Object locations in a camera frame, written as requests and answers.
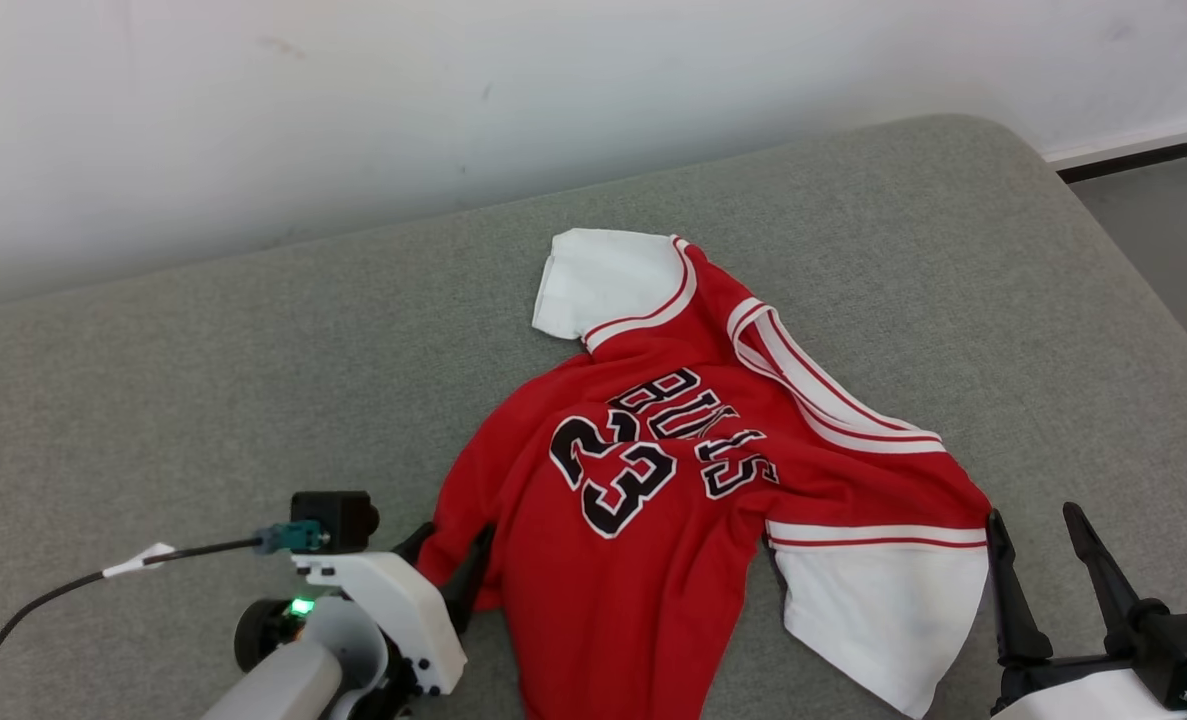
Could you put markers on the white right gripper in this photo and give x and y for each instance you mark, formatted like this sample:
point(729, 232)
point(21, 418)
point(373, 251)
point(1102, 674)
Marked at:
point(1083, 698)

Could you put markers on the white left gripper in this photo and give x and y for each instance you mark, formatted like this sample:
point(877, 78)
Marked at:
point(393, 600)

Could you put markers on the red Bulls jersey white sleeves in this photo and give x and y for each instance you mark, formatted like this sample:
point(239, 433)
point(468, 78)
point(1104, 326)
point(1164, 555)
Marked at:
point(653, 600)

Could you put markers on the grey and white left robot arm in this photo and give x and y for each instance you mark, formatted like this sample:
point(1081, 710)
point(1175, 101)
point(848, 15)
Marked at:
point(283, 685)

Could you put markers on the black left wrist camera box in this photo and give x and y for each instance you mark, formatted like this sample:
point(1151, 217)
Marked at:
point(338, 518)

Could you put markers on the white and black wall baseboard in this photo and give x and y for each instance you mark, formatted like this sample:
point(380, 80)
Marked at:
point(1143, 150)

